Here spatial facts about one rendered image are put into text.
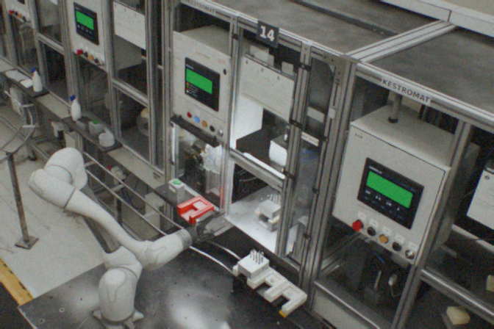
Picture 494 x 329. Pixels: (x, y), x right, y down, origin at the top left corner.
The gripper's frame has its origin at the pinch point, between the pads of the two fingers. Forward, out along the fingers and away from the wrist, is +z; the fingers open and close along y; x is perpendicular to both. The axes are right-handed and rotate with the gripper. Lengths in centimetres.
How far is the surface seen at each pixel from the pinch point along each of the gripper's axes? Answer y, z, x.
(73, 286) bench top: -44, -56, 47
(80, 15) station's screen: 55, 18, 149
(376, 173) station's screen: 54, 18, -65
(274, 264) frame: -47, 38, -8
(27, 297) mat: -112, -56, 119
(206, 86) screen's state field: 52, 18, 33
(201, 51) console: 68, 20, 41
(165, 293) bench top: -44, -24, 12
